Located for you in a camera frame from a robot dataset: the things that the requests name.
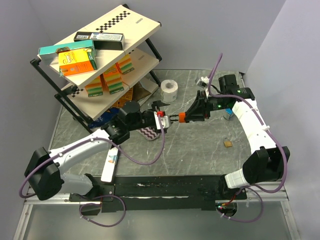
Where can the aluminium frame rail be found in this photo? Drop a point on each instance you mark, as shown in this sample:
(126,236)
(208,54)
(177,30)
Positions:
(264,191)

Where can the beige black tiered shelf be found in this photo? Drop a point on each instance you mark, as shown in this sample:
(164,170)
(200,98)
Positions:
(137,30)

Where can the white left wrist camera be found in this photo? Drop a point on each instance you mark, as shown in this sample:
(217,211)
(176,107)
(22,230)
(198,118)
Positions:
(161,120)

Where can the yellow green sponge pack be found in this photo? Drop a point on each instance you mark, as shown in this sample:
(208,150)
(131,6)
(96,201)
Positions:
(125,65)
(113,80)
(94,88)

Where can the blue silver box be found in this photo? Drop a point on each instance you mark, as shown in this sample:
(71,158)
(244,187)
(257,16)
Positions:
(228,114)

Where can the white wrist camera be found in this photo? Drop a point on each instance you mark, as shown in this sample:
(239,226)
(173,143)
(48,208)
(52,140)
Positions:
(202,82)
(161,120)

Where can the pink striped sponge pad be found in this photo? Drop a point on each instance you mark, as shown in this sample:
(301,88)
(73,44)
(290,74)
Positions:
(148,133)

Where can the orange yellow box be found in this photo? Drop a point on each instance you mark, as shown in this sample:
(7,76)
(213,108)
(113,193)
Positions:
(77,61)

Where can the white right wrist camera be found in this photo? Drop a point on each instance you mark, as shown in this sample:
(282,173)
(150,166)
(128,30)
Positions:
(202,82)

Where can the brass padlock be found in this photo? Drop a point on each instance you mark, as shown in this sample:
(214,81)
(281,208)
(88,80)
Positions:
(227,142)

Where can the orange black padlock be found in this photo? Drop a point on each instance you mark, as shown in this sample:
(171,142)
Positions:
(180,117)

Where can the black white long box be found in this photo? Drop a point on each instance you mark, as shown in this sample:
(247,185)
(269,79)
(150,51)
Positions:
(102,40)

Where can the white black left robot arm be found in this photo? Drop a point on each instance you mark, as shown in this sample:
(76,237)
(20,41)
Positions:
(47,173)

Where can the teal long box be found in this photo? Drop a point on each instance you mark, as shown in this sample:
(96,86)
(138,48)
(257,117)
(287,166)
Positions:
(49,54)

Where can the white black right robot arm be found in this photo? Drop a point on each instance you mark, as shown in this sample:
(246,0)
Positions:
(268,161)

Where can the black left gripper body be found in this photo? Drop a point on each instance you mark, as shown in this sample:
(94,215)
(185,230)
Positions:
(146,117)

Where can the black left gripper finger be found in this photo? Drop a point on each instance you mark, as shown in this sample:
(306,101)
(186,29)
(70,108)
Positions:
(156,105)
(171,121)

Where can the blue snack bag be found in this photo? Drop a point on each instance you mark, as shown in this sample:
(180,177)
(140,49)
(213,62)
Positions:
(104,118)

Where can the orange snack bag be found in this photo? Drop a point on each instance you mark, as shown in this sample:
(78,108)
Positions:
(128,96)

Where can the white toothpaste box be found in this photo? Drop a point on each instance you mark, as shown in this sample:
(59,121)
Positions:
(110,165)

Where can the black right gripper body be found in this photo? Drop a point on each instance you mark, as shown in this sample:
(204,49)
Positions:
(216,103)

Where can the white toilet paper roll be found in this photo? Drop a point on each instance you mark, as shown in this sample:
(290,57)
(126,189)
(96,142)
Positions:
(169,90)

